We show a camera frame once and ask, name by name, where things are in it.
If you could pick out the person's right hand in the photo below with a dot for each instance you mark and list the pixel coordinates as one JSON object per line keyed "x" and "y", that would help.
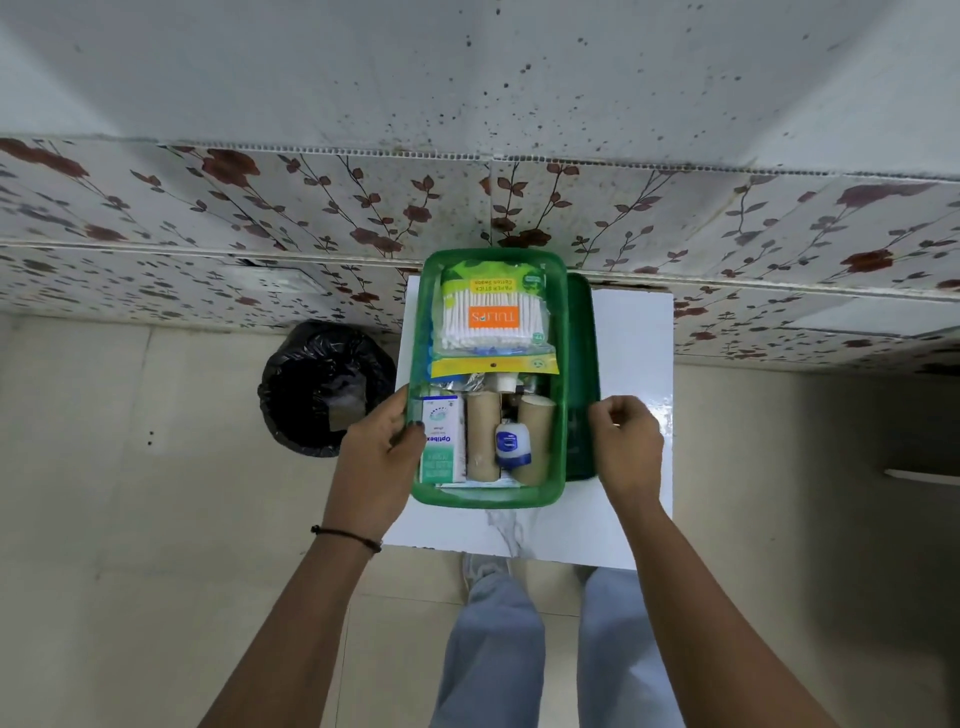
{"x": 628, "y": 457}

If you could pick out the black lined waste bin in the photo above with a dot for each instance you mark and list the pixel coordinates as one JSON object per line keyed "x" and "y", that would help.
{"x": 315, "y": 390}

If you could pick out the cotton swab packet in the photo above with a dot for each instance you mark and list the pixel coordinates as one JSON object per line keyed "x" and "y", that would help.
{"x": 491, "y": 319}

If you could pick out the brown bandage roll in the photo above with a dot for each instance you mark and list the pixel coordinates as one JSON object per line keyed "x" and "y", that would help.
{"x": 483, "y": 439}
{"x": 541, "y": 435}

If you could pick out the person's right forearm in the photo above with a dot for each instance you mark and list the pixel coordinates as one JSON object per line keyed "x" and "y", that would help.
{"x": 705, "y": 622}

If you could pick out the person's right leg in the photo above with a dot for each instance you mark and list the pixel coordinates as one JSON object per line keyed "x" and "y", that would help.
{"x": 622, "y": 652}

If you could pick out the person's left hand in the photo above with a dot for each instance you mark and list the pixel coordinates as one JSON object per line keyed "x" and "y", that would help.
{"x": 371, "y": 472}

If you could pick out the white ledge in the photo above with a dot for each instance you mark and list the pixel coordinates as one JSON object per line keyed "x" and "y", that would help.
{"x": 922, "y": 477}

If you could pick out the small blue white jar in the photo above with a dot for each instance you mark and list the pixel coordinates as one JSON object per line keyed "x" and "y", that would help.
{"x": 513, "y": 446}

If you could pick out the white small table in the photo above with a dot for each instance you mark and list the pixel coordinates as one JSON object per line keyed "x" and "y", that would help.
{"x": 630, "y": 352}

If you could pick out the person's leg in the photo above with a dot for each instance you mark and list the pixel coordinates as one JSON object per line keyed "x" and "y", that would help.
{"x": 491, "y": 660}
{"x": 622, "y": 652}

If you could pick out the small white capped bottle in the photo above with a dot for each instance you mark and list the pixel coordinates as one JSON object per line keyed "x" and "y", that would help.
{"x": 507, "y": 383}

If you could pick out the silver blister strip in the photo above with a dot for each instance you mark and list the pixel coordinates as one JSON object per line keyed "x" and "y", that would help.
{"x": 470, "y": 382}

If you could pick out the person's left thumb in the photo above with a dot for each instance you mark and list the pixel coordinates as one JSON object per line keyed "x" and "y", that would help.
{"x": 411, "y": 444}

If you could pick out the green plastic lid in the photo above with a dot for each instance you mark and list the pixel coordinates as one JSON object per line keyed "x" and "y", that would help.
{"x": 581, "y": 375}

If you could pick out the person's left leg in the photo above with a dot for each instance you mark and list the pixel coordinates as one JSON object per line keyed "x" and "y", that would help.
{"x": 491, "y": 660}

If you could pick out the person's right thumb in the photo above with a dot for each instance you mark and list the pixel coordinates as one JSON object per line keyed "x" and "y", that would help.
{"x": 598, "y": 427}

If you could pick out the black wrist band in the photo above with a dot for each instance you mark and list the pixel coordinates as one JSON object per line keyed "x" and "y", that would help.
{"x": 349, "y": 535}

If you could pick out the white medicine carton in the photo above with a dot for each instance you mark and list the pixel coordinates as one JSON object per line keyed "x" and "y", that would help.
{"x": 442, "y": 442}

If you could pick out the green plastic box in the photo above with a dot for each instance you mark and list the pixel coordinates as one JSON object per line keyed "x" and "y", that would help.
{"x": 487, "y": 499}

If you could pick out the person's left forearm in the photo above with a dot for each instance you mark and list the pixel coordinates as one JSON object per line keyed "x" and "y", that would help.
{"x": 300, "y": 637}

